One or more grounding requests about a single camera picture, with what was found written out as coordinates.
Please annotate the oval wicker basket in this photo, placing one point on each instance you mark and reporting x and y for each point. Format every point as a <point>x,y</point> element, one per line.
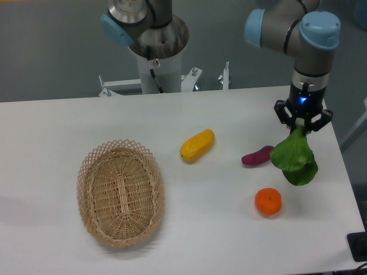
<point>120,193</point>

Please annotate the green leafy vegetable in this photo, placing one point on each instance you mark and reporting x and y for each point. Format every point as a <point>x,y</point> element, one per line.
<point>295,158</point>

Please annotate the black device at table edge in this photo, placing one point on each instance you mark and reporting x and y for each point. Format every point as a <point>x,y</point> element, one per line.
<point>357,246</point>

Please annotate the orange tangerine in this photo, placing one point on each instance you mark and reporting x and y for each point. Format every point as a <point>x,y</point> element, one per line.
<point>268,201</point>

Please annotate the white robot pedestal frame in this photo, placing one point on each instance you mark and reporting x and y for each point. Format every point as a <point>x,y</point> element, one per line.
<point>157,76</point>

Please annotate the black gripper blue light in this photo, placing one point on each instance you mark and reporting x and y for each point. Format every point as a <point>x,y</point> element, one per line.
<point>305,103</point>

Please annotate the yellow mango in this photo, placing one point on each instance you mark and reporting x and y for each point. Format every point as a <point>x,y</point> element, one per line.
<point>197,146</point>

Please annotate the purple sweet potato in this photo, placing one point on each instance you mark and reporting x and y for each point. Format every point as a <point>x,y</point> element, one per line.
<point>257,158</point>

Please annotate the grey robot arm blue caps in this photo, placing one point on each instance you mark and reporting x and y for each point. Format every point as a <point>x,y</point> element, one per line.
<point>157,38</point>

